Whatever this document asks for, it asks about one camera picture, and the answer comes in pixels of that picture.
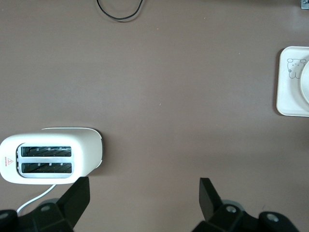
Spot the brown table mat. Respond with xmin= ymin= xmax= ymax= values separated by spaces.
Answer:
xmin=0 ymin=0 xmax=309 ymax=232

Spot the white toaster power cable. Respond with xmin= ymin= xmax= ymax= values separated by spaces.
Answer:
xmin=16 ymin=184 xmax=57 ymax=216

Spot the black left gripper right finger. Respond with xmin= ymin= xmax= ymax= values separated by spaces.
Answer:
xmin=193 ymin=178 xmax=296 ymax=232

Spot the cream rabbit print tray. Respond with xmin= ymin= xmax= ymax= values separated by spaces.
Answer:
xmin=275 ymin=45 xmax=309 ymax=116

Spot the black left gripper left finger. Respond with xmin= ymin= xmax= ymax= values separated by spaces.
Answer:
xmin=0 ymin=177 xmax=91 ymax=232

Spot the beige round bowl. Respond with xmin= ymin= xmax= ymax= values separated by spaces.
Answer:
xmin=299 ymin=59 xmax=309 ymax=106

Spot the looped black cable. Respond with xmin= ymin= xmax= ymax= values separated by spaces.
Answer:
xmin=96 ymin=0 xmax=143 ymax=22

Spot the cream two-slot toaster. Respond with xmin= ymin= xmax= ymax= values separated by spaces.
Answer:
xmin=0 ymin=127 xmax=105 ymax=186

